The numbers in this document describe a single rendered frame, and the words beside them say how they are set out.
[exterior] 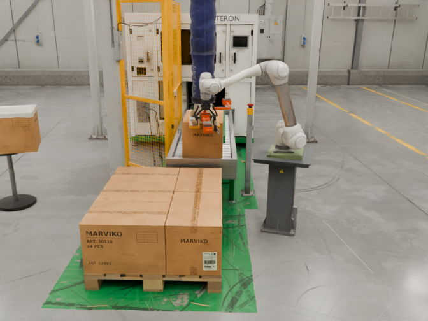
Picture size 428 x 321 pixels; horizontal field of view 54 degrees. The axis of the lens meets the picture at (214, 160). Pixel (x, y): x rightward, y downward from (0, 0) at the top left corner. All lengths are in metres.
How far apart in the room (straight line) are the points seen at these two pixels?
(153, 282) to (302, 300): 1.08
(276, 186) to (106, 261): 1.64
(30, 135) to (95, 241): 1.73
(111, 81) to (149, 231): 2.22
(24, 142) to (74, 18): 8.74
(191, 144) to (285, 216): 1.13
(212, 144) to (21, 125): 1.86
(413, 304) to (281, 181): 1.41
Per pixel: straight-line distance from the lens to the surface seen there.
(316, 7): 6.84
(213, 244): 3.01
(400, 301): 3.44
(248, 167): 4.71
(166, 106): 4.75
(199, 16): 3.78
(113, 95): 4.79
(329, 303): 3.25
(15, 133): 4.53
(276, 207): 3.95
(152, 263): 3.13
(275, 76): 3.38
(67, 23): 13.05
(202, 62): 3.83
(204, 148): 4.13
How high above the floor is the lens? 1.91
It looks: 19 degrees down
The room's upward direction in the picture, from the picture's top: 1 degrees clockwise
